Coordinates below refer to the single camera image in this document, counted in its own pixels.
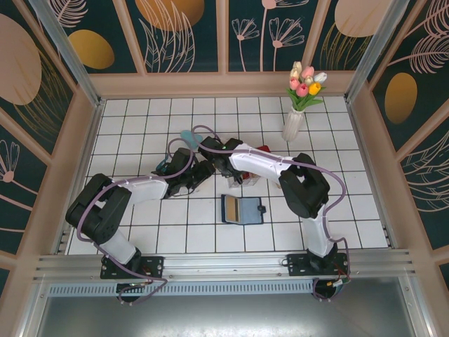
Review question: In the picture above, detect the grey slotted cable duct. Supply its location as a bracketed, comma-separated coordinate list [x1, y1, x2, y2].
[47, 279, 316, 298]

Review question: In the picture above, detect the aluminium mounting rail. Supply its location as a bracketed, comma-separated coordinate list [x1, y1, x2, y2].
[33, 249, 417, 282]

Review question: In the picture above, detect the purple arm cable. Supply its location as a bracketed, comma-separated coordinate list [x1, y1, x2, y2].
[77, 124, 220, 306]
[198, 142, 351, 303]

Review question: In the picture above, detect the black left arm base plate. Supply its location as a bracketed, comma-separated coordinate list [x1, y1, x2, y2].
[100, 255, 165, 280]

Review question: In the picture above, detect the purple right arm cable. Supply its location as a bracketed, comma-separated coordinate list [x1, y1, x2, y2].
[198, 142, 351, 303]

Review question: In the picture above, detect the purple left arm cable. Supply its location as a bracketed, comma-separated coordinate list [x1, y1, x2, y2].
[77, 124, 220, 306]

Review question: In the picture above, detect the aluminium frame post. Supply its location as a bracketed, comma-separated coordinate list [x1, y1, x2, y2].
[29, 0, 106, 108]
[345, 0, 411, 103]

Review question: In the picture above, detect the coloured wire bundle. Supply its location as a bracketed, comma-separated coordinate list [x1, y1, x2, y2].
[314, 277, 351, 301]

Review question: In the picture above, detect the navy leather card holder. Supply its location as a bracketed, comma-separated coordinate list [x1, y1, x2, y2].
[220, 194, 267, 225]

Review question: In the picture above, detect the artificial tulip bouquet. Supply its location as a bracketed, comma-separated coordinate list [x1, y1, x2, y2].
[286, 61, 329, 112]

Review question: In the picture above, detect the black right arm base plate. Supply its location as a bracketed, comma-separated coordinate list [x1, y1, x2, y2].
[286, 251, 351, 278]

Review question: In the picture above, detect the grey metal sheet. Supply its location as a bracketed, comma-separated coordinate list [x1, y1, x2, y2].
[34, 294, 432, 337]

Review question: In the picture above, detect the white ribbed vase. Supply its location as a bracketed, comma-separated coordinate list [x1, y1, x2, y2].
[282, 107, 307, 142]

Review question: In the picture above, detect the gold credit card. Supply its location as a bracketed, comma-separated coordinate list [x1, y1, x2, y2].
[225, 197, 241, 223]

